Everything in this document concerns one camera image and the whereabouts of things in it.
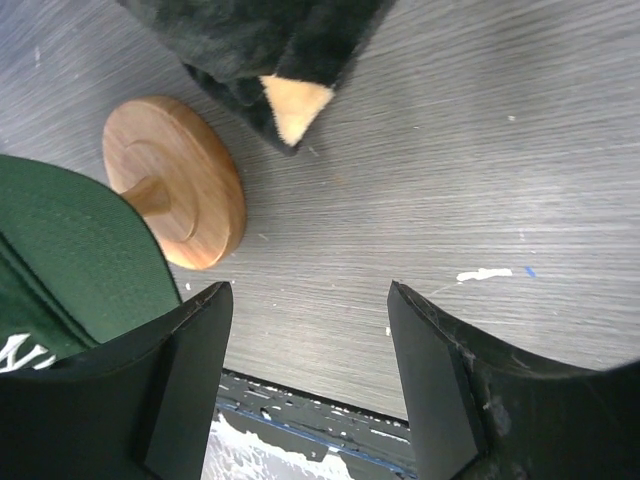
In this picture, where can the green NY cap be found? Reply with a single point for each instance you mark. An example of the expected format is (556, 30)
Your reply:
(79, 266)

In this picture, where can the black floral blanket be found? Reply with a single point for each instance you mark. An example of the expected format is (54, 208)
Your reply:
(274, 64)

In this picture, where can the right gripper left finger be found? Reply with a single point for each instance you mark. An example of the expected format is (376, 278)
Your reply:
(137, 407)

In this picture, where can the wooden hat stand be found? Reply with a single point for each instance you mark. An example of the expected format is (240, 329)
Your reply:
(175, 171)

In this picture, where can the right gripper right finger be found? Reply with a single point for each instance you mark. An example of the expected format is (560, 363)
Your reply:
(481, 408)

